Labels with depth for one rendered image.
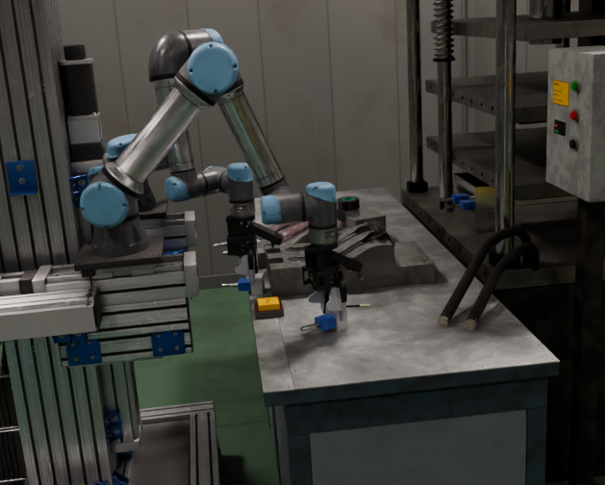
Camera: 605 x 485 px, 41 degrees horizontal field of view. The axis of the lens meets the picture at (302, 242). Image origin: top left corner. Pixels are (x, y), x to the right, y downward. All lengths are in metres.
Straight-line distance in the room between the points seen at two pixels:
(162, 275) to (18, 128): 0.56
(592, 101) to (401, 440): 1.02
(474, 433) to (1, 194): 1.40
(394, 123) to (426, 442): 3.22
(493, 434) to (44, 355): 1.29
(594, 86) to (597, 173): 0.24
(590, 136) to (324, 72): 2.78
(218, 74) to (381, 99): 3.09
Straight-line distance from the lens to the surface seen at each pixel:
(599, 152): 2.36
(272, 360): 2.05
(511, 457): 2.13
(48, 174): 2.37
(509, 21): 2.60
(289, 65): 4.88
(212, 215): 4.98
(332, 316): 2.19
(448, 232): 3.14
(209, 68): 1.96
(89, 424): 2.61
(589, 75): 2.34
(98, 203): 2.03
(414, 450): 2.05
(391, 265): 2.49
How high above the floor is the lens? 1.63
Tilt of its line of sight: 16 degrees down
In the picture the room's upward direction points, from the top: 4 degrees counter-clockwise
